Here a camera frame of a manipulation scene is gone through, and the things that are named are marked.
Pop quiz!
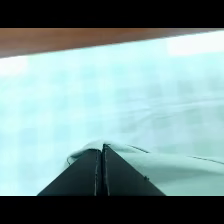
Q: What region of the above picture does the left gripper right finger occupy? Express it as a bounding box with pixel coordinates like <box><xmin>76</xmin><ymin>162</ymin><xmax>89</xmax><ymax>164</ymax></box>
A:
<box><xmin>101</xmin><ymin>143</ymin><xmax>167</xmax><ymax>197</ymax></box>

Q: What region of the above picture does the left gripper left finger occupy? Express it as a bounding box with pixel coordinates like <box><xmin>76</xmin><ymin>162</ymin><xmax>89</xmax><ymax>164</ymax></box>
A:
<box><xmin>36</xmin><ymin>148</ymin><xmax>102</xmax><ymax>197</ymax></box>

